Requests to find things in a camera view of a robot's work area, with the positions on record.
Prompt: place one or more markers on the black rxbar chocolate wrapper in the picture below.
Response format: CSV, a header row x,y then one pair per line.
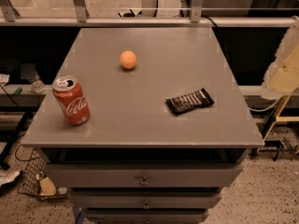
x,y
188,102

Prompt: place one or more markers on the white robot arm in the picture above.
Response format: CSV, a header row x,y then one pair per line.
x,y
282,76

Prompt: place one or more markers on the red coca-cola can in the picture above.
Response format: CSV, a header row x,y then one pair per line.
x,y
69,95

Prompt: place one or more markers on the grey drawer cabinet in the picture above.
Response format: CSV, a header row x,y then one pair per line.
x,y
130,122

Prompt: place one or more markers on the orange fruit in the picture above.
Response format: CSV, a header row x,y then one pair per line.
x,y
128,59

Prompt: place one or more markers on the top grey drawer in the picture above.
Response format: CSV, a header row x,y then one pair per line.
x,y
186,175

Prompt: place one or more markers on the grey drawer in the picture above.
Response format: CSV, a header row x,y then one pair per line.
x,y
138,216
186,175
145,199

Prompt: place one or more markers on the clear plastic bottle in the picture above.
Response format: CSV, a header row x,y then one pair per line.
x,y
37,84

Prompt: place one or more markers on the middle grey drawer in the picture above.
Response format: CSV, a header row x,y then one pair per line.
x,y
145,199

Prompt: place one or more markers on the bottom grey drawer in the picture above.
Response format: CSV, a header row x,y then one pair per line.
x,y
138,216

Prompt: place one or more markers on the yellow metal stand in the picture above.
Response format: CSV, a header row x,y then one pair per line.
x,y
269,123

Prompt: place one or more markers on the yellow bottle in basket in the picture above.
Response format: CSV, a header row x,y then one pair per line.
x,y
46,185

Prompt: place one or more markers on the crumpled white paper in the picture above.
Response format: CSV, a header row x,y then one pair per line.
x,y
6,178

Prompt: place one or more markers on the wire basket on floor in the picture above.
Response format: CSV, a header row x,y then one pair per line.
x,y
30,186

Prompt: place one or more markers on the metal railing frame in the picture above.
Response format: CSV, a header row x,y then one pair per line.
x,y
100,13

